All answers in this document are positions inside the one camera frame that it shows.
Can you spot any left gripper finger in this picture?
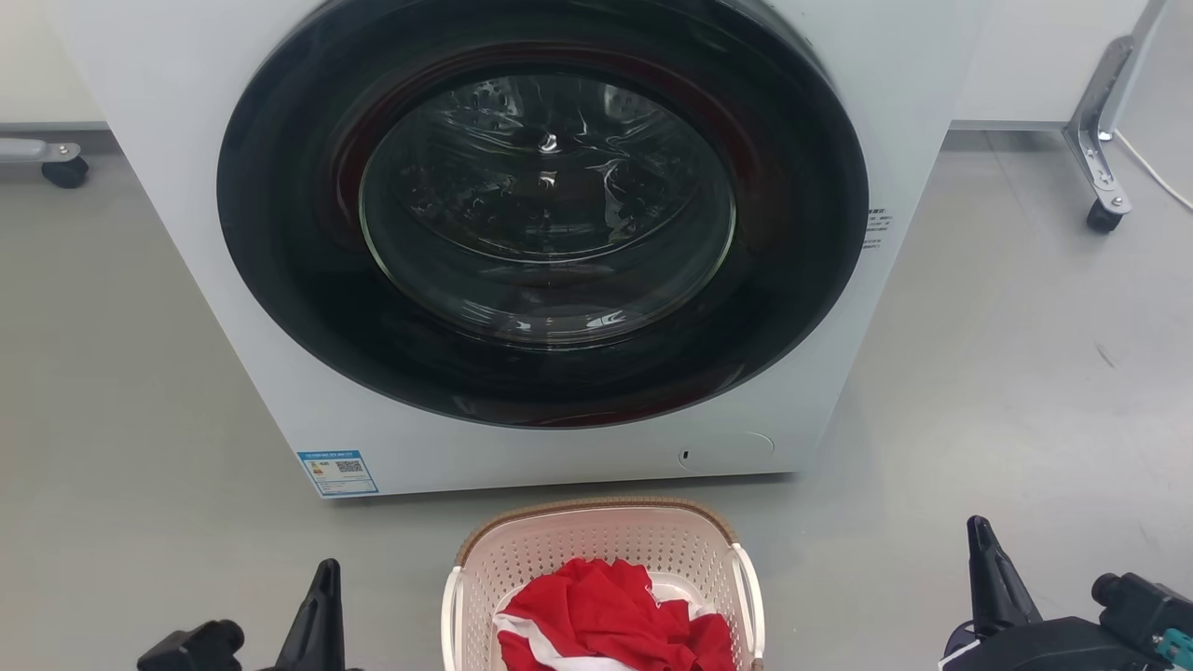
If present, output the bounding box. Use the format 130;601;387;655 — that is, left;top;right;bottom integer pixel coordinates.
275;559;347;671

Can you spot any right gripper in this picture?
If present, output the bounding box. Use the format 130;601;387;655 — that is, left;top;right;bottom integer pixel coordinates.
939;515;1161;671

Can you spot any black round washer door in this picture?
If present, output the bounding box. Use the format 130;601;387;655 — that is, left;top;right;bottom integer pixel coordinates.
216;0;871;431

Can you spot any red garment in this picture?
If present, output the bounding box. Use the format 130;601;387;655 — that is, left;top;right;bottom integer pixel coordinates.
497;557;737;671

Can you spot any short grey metal stand leg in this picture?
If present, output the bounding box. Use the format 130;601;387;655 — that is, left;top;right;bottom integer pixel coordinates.
0;138;83;168

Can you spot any white perforated laundry basket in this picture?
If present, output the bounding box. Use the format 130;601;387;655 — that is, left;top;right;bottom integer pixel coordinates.
441;496;767;671

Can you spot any tall grey metal stand leg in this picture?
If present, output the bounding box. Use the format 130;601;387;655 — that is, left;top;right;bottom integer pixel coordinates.
1064;0;1172;214

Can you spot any blue energy label sticker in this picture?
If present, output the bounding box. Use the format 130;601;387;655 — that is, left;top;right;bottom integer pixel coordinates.
297;450;379;498

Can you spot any round white filter cover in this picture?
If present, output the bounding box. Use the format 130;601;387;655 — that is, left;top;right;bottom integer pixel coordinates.
678;431;775;472

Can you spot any white front-load washing machine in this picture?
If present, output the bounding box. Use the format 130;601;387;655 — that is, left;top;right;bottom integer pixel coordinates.
47;0;991;500

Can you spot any thin white cable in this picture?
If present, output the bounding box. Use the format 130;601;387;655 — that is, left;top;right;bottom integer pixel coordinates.
1113;129;1193;212

